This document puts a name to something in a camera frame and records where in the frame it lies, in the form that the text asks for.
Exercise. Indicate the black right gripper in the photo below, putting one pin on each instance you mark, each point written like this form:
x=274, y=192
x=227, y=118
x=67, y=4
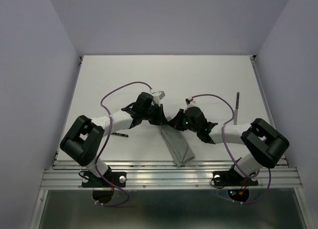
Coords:
x=175, y=122

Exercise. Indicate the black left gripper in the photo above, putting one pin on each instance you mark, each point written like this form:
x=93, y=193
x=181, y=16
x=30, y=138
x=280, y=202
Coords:
x=160, y=119

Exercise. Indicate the grey cloth napkin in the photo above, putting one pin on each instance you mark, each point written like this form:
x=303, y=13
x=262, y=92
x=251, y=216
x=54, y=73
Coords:
x=177, y=145

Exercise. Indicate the black handled knife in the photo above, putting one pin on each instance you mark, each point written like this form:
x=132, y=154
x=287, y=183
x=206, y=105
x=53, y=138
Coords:
x=236, y=109

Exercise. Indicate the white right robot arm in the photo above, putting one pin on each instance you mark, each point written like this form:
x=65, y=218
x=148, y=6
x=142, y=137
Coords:
x=265, y=144

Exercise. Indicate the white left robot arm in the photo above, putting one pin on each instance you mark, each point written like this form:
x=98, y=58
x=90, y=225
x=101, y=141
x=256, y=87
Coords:
x=83, y=139

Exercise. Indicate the black handled fork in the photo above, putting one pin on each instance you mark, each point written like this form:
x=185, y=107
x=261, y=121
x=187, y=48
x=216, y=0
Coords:
x=120, y=135

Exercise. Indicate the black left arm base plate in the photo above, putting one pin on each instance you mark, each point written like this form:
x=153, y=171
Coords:
x=89, y=180

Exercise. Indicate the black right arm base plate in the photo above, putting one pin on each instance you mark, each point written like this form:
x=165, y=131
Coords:
x=230, y=178

